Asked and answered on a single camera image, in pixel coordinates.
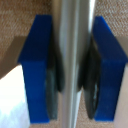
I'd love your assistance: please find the long metal drawer handle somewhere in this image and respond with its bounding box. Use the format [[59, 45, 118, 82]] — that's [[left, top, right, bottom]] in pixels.
[[49, 0, 98, 128]]

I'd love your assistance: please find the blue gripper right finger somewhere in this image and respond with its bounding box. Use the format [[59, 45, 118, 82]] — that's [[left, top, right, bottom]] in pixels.
[[81, 15, 128, 122]]

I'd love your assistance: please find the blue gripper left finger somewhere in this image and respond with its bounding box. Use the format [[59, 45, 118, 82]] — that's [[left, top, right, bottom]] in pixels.
[[17, 14, 64, 125]]

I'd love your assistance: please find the white plastic sheet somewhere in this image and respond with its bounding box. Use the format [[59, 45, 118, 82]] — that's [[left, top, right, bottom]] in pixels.
[[0, 64, 32, 128]]

